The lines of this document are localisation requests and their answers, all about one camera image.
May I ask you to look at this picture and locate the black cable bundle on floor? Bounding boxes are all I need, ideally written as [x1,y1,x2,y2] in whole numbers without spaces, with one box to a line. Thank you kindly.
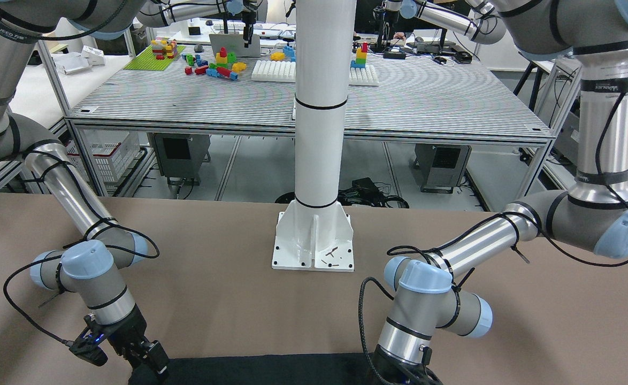
[277,178,410,209]

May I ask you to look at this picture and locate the white plastic basket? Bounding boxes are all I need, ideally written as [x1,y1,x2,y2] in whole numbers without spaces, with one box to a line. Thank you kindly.
[84,130,140,183]

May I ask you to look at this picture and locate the black t-shirt with logo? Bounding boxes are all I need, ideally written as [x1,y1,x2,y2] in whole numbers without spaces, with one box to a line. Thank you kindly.
[128,353,395,385]

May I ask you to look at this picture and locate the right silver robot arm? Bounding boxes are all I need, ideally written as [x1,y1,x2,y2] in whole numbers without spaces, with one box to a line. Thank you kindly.
[0,1,170,383]

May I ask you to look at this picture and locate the white lego baseplate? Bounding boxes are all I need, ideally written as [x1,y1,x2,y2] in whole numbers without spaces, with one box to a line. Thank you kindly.
[251,60,380,86]

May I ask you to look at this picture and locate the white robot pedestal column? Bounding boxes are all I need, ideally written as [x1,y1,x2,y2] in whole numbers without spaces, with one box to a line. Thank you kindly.
[271,1,356,272]

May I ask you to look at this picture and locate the green lego baseplate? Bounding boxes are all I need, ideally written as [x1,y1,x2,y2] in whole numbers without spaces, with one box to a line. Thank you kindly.
[123,45,186,71]

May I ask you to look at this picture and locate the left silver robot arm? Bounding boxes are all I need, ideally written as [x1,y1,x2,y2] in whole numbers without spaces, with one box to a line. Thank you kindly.
[358,1,628,384]

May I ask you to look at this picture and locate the striped grey work table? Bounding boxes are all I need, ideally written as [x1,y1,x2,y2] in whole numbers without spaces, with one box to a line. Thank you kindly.
[67,55,555,200]

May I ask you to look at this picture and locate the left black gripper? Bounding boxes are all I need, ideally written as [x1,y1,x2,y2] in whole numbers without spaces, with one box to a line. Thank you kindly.
[370,346,443,384]

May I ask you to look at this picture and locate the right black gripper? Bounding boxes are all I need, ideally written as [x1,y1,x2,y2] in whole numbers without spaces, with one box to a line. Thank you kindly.
[69,305,170,382]

